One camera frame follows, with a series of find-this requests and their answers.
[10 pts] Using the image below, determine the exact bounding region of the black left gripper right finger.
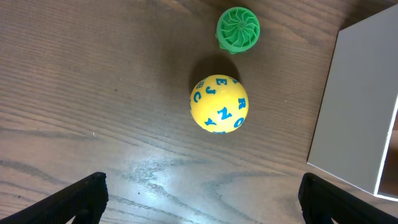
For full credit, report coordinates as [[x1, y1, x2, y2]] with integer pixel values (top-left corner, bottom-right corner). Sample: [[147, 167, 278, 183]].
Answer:
[[298, 172, 397, 224]]

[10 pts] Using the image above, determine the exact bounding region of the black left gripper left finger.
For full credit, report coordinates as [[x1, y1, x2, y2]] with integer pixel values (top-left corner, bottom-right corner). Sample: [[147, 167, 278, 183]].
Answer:
[[1, 172, 109, 224]]

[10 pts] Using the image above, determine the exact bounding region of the white cardboard box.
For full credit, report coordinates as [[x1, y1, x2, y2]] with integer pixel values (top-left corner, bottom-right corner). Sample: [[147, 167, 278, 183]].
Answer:
[[307, 6, 397, 201]]

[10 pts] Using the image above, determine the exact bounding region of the yellow ball with blue letters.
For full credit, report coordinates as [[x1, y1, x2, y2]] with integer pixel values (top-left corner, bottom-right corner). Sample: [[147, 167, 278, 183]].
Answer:
[[190, 75, 249, 134]]

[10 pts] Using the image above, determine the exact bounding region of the green plastic turbine wheel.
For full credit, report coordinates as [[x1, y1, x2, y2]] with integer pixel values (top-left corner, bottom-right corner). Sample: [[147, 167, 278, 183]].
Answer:
[[215, 7, 260, 54]]

